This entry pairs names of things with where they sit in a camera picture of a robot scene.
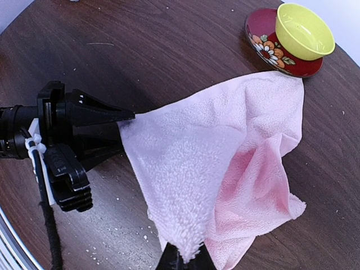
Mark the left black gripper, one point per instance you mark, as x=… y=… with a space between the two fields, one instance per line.
x=96 y=137

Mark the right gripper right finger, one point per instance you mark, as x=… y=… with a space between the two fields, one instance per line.
x=202 y=260

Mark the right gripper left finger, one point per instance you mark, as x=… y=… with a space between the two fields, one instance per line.
x=171 y=259

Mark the pink towel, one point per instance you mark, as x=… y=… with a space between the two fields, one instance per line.
x=210 y=165

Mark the red floral plate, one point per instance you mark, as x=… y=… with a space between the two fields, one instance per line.
x=260 y=32

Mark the green plastic bowl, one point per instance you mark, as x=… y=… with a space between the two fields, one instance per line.
x=303 y=33

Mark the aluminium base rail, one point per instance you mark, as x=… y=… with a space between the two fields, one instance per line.
x=14 y=254

